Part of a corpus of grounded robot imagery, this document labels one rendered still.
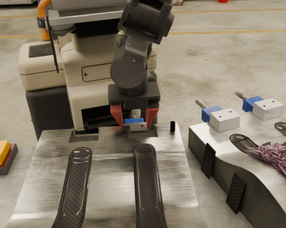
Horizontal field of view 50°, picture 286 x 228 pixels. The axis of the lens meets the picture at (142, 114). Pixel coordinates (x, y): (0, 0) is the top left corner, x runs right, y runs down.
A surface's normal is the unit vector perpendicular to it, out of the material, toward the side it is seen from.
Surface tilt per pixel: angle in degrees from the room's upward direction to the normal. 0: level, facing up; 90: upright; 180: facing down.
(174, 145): 0
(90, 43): 98
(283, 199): 15
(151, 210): 10
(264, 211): 90
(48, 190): 3
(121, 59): 90
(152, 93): 1
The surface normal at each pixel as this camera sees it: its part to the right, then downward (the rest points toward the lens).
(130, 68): -0.04, 0.53
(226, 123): 0.34, 0.48
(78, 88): 0.00, -0.77
